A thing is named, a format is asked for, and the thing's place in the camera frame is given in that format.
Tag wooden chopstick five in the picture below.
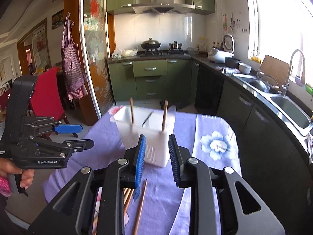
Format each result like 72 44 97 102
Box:
123 188 130 205

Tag wooden chopstick four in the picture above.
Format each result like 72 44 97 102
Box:
124 188 134 215

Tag black plastic fork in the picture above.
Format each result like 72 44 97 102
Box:
142 111 154 127

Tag wooden chopstick two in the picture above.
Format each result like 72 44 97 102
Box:
161 100 168 132

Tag wooden chopstick one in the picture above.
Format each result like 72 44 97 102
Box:
130 97 135 124

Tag wooden chopstick three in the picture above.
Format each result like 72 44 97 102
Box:
133 179 148 235

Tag steel kitchen sink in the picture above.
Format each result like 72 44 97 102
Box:
270 95 312 130

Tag steel kitchen faucet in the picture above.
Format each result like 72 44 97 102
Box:
280 49 306 97

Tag person left hand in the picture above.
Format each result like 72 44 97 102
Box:
0 158 35 189

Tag red covered chair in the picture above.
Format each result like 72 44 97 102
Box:
0 66 79 139

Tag white plastic utensil holder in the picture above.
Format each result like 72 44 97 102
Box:
113 106 176 168

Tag purple floral tablecloth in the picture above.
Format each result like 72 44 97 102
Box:
42 104 243 235

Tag purple checkered apron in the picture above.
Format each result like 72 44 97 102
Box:
61 12 88 101

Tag green lower cabinets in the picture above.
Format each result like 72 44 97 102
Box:
108 58 192 103

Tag white plastic bags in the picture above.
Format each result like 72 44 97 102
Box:
112 46 139 58

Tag dark lower counter cabinets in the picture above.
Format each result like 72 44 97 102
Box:
192 58 312 234

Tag glass sliding door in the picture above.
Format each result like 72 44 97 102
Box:
78 0 113 118

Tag black gas stove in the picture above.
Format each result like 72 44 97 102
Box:
139 49 190 57

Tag white rice cooker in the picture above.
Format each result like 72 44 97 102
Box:
207 33 235 64

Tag white bowl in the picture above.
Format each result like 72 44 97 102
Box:
238 62 252 74

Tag small steel pot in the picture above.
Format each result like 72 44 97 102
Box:
169 41 183 50

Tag black wok with lid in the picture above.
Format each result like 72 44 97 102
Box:
141 38 161 50

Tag wooden cutting board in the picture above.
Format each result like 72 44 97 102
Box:
260 55 289 85

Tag steel range hood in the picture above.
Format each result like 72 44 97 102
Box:
131 0 196 15

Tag wall picture poster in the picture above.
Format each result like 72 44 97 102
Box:
51 10 64 30

